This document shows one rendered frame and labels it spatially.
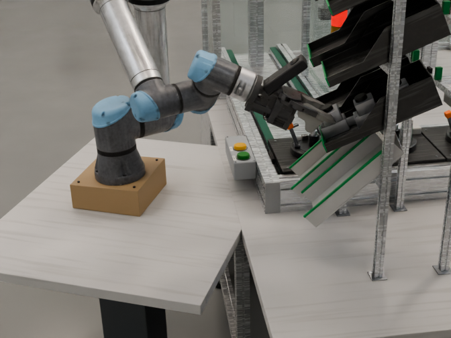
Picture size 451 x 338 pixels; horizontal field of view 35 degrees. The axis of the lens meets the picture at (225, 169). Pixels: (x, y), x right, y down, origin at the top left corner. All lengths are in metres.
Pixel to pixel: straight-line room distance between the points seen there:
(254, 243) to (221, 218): 0.16
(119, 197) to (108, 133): 0.19
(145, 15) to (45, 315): 1.65
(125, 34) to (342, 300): 0.83
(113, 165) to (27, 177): 2.39
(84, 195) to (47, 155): 2.58
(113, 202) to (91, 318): 1.12
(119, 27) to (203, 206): 0.62
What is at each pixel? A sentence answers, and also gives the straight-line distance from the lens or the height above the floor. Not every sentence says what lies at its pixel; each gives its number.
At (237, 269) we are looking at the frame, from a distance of 2.33.
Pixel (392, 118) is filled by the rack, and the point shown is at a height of 1.28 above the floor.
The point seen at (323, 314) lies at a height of 0.86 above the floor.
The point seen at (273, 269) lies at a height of 0.86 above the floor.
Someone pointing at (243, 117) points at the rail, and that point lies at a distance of 2.48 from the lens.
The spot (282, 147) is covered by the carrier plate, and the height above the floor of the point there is 0.97.
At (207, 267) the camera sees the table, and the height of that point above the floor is 0.86.
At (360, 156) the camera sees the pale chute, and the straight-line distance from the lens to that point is 1.81.
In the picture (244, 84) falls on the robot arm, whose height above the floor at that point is 1.34.
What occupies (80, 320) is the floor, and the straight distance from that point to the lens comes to 3.14.
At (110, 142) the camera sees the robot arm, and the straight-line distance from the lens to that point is 2.05.
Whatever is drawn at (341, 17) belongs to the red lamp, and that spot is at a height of 1.34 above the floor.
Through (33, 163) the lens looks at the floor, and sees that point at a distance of 4.62.
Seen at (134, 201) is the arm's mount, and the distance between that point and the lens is 2.06.
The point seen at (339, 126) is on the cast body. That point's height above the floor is 1.23.
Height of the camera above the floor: 1.88
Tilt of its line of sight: 26 degrees down
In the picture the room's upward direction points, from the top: 2 degrees counter-clockwise
